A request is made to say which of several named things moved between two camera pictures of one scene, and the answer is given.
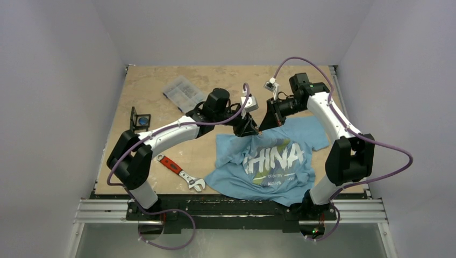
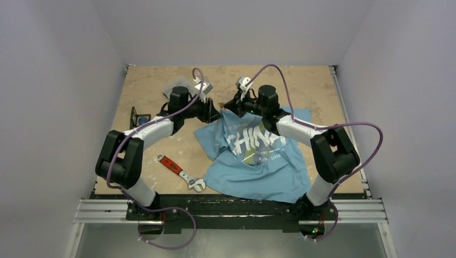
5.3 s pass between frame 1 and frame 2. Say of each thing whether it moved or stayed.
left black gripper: moved
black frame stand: stayed
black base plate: stayed
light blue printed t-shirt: stayed
